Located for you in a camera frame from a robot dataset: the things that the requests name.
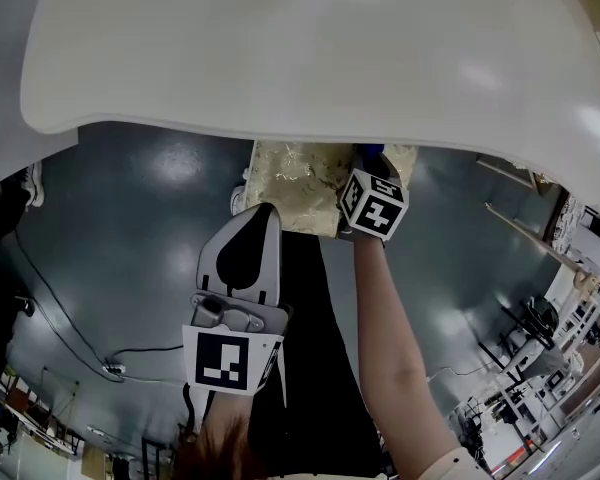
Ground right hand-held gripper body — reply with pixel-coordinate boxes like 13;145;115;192
335;150;411;242

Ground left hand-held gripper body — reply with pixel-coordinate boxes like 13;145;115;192
182;291;294;398

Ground blue cloth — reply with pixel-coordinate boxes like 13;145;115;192
355;142;386;163

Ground gold patterned cushioned stool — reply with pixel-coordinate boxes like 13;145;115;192
244;140;420;240

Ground person's left forearm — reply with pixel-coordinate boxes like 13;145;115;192
202;391;255;422

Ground person's right forearm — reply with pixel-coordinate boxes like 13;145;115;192
352;232;476;469

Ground white dressing table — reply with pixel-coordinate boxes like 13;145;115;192
19;0;600;219

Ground person's left white shoe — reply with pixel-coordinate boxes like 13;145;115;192
229;167;256;217

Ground person's black trousers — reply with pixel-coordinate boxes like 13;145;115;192
244;227;387;479

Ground dark-seat wooden stool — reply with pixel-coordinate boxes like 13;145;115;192
477;152;571;209

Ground wooden chair with patterned cushion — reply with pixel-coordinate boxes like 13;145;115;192
484;187;600;294

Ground black office chair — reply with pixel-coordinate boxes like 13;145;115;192
479;295;579;387

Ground person's polka-dot shirt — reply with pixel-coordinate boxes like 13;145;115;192
259;446;494;480

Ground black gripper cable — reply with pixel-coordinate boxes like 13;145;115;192
181;382;204;442

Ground black floor cable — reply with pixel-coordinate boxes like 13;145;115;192
13;227;186;384

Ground white power strip with cable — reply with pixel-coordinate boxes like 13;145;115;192
427;364;487;383

